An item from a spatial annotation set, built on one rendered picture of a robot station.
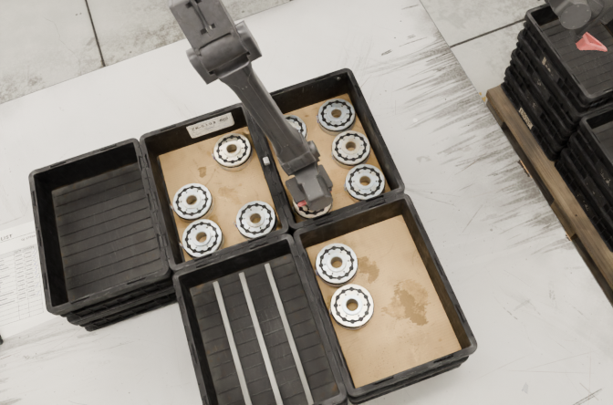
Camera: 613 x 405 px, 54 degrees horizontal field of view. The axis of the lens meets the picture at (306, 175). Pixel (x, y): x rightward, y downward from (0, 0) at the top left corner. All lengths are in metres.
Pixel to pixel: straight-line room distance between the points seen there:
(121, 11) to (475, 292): 2.30
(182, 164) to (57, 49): 1.67
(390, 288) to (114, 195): 0.78
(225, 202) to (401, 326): 0.55
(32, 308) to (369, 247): 0.94
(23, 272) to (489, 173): 1.35
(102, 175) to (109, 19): 1.61
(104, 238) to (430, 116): 0.99
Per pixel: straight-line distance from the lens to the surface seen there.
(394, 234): 1.55
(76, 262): 1.69
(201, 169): 1.68
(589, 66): 2.34
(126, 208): 1.69
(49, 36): 3.33
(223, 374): 1.50
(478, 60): 2.88
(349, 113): 1.67
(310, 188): 1.32
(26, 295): 1.87
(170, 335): 1.68
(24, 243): 1.93
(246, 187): 1.63
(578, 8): 1.31
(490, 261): 1.69
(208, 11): 1.00
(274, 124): 1.17
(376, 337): 1.48
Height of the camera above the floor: 2.28
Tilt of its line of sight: 63 degrees down
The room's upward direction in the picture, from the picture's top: 11 degrees counter-clockwise
